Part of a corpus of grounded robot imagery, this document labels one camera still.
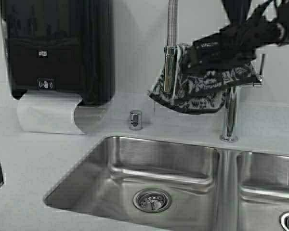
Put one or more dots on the chrome spring kitchen faucet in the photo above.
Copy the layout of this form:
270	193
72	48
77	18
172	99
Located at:
230	113

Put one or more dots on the black paper towel dispenser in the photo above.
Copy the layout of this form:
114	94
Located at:
60	45

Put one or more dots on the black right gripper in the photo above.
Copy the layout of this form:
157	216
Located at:
268	24

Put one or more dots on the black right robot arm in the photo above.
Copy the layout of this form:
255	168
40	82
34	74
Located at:
237	42

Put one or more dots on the white paper towel sheet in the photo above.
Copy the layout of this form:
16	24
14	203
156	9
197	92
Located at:
49	112

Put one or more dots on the small chrome air gap cap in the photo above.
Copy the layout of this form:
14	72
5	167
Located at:
135	120

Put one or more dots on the stainless steel double sink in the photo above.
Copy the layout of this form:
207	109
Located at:
176	186

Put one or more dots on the black white floral cloth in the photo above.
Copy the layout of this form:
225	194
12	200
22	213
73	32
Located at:
203	91

